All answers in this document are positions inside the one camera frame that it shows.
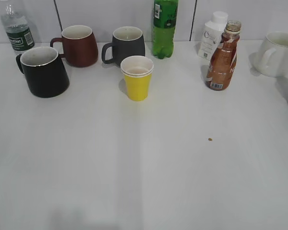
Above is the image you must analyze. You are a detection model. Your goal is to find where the red ceramic mug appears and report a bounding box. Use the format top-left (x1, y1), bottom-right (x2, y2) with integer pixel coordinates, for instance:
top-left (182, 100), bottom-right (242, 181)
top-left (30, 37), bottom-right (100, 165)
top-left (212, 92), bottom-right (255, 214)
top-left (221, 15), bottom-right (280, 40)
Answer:
top-left (50, 25), bottom-right (98, 68)

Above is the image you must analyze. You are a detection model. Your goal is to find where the grey ceramic mug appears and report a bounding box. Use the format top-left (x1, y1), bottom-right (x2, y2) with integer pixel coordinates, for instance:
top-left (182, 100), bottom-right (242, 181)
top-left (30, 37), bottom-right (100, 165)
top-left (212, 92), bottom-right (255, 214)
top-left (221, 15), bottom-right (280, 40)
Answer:
top-left (101, 26), bottom-right (145, 66)

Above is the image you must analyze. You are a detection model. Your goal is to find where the green soda bottle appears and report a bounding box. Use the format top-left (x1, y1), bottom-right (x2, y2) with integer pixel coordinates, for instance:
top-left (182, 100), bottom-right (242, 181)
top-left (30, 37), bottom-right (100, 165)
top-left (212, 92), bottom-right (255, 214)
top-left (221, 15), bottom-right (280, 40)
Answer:
top-left (152, 0), bottom-right (179, 59)

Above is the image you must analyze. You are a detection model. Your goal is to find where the yellow paper cup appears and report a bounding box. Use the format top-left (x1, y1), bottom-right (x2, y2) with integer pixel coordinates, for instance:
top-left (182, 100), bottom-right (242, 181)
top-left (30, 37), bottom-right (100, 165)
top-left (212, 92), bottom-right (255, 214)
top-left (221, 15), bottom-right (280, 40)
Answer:
top-left (120, 56), bottom-right (154, 101)

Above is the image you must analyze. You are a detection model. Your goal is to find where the white carton bottle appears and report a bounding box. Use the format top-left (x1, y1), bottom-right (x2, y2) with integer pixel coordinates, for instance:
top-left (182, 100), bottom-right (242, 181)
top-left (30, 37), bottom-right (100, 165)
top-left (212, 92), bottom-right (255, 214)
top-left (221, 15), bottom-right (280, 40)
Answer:
top-left (198, 11), bottom-right (228, 61)

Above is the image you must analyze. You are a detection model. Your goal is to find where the brown drink bottle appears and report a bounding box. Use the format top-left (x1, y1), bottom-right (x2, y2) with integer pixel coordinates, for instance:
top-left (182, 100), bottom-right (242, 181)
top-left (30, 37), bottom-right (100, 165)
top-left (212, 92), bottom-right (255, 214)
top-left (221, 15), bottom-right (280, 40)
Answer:
top-left (205, 20), bottom-right (241, 91)

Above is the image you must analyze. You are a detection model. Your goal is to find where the white ceramic mug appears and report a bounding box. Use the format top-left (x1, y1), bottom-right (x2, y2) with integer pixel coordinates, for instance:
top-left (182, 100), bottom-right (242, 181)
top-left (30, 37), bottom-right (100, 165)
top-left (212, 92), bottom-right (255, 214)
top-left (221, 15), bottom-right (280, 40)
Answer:
top-left (252, 32), bottom-right (288, 78)

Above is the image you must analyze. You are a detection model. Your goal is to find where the black ceramic mug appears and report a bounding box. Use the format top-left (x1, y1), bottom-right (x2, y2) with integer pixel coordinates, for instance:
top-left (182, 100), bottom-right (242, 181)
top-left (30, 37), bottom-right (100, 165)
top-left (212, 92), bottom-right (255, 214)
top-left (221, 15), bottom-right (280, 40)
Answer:
top-left (16, 46), bottom-right (70, 98)

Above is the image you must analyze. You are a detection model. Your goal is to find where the clear water bottle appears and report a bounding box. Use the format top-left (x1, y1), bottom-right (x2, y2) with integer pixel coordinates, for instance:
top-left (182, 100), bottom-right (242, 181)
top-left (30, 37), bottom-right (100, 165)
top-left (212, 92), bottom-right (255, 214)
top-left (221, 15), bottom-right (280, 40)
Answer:
top-left (0, 0), bottom-right (35, 52)

